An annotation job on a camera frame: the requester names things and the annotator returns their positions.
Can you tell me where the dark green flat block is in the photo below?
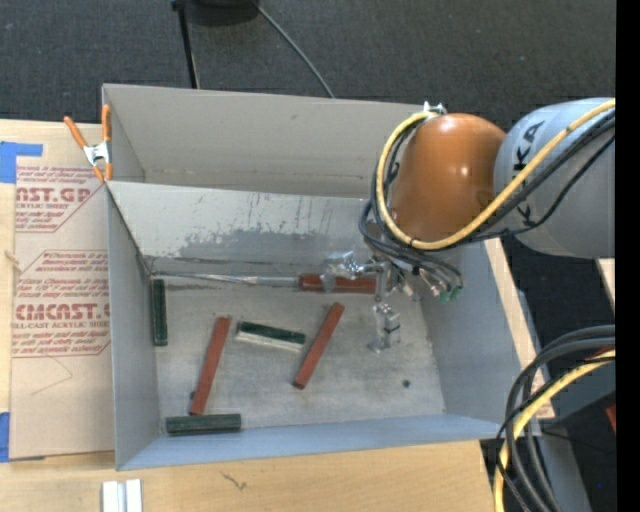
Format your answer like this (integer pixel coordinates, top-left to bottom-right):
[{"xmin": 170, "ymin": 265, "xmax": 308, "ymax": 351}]
[
  {"xmin": 234, "ymin": 320, "xmax": 307, "ymax": 352},
  {"xmin": 165, "ymin": 412, "xmax": 243, "ymax": 436},
  {"xmin": 150, "ymin": 278, "xmax": 169, "ymax": 348}
]

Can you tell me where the grey metal bin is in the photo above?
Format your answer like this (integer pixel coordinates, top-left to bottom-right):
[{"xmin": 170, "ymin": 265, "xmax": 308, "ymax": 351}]
[{"xmin": 101, "ymin": 83, "xmax": 527, "ymax": 472}]

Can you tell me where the red-brown flat block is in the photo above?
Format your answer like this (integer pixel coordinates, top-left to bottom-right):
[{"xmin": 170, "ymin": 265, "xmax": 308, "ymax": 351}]
[
  {"xmin": 298, "ymin": 273, "xmax": 377, "ymax": 295},
  {"xmin": 188, "ymin": 315, "xmax": 233, "ymax": 417},
  {"xmin": 292, "ymin": 301, "xmax": 347, "ymax": 391}
]

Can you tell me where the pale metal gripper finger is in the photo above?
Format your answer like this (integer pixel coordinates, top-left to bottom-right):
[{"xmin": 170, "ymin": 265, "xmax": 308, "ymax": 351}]
[
  {"xmin": 319, "ymin": 251, "xmax": 365, "ymax": 294},
  {"xmin": 367, "ymin": 301, "xmax": 402, "ymax": 354}
]

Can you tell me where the brown cardboard board red print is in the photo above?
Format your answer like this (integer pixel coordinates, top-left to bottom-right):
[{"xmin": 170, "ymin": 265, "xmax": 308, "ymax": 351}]
[{"xmin": 0, "ymin": 118, "xmax": 117, "ymax": 462}]

